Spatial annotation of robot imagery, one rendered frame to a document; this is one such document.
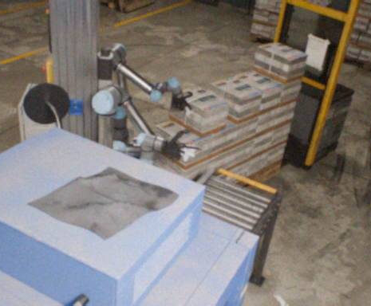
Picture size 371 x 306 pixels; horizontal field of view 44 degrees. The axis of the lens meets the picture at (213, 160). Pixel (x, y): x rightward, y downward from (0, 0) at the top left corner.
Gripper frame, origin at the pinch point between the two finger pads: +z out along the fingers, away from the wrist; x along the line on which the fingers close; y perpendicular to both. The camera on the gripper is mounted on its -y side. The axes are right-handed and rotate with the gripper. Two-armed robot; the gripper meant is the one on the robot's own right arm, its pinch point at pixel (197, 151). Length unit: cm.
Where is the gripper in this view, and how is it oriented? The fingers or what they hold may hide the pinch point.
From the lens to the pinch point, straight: 256.2
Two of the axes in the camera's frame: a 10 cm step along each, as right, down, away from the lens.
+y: -1.7, 8.9, 4.1
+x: -2.8, 3.6, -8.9
